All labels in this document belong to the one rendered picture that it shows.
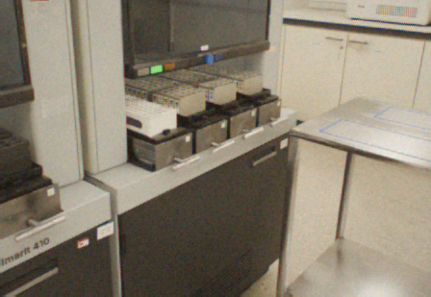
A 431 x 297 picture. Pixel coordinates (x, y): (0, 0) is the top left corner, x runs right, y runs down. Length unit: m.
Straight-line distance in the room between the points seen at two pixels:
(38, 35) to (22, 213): 0.35
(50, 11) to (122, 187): 0.42
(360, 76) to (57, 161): 2.61
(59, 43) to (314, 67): 2.68
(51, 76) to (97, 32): 0.15
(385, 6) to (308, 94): 0.85
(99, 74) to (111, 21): 0.12
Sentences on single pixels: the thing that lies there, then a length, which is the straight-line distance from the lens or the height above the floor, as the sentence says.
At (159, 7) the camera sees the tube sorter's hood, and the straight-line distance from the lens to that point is 1.15.
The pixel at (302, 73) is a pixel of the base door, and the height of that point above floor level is 0.46.
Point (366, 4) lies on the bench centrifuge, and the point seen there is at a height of 1.01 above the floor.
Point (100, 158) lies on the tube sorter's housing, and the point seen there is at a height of 0.78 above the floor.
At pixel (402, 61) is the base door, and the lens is 3.24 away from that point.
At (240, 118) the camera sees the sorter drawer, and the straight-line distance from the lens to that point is 1.37.
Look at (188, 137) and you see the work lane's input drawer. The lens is 1.20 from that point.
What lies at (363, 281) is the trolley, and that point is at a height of 0.28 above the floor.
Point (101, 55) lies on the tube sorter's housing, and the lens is 1.07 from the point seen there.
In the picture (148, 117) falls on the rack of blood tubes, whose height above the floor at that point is 0.86.
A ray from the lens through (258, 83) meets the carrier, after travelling 1.55.
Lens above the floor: 1.23
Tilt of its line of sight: 20 degrees down
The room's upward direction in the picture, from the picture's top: 2 degrees clockwise
